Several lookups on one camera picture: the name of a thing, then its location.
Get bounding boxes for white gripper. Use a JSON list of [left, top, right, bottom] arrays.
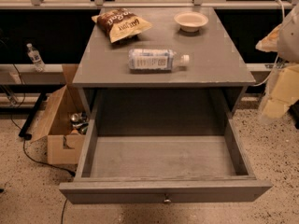
[[255, 4, 299, 124]]

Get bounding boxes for blue plastic bottle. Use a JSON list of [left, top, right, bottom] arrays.
[[128, 49, 191, 71]]

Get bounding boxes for grey drawer cabinet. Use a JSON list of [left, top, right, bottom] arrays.
[[74, 7, 254, 136]]

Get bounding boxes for metal drawer knob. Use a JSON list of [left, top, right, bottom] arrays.
[[164, 194, 172, 204]]

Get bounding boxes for open grey top drawer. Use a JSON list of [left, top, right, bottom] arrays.
[[60, 93, 272, 203]]

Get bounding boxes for clear water bottle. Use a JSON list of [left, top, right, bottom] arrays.
[[26, 43, 45, 72]]

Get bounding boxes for white paper bowl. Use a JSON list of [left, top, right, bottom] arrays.
[[174, 11, 208, 33]]

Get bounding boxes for brown chip bag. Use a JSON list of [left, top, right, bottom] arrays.
[[92, 8, 152, 43]]

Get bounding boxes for metal cans in box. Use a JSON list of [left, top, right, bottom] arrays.
[[69, 112, 89, 135]]

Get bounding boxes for cardboard box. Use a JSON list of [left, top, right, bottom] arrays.
[[31, 64, 85, 164]]

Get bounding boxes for white cable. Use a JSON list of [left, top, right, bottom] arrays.
[[251, 0, 286, 88]]

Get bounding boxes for black floor cable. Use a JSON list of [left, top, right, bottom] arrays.
[[0, 63, 77, 224]]

